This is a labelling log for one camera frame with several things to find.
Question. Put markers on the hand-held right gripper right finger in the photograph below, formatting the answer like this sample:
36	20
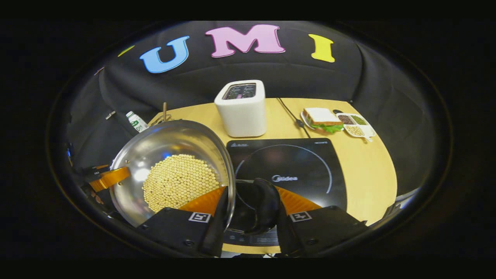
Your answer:
285	236

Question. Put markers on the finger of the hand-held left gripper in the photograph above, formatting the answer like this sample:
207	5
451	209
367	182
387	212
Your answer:
112	178
93	173

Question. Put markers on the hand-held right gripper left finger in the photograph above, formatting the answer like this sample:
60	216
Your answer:
217	236

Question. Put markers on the pile of yellow soybeans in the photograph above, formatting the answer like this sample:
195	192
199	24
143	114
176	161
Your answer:
178	182

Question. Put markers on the black induction cooktop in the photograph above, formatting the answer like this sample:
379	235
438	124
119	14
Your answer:
302	162

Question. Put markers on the silver clip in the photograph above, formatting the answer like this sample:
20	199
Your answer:
110	114

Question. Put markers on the white bottle with green label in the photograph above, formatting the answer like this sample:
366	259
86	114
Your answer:
136	122

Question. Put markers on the wooden utensil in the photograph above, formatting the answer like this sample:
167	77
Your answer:
164	110

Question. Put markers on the white toaster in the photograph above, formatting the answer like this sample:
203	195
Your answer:
242	116

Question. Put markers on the sandwich with lettuce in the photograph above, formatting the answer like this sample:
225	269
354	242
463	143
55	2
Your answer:
321	118

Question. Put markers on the white divided dish of beans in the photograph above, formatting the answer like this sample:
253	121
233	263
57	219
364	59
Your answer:
354	126

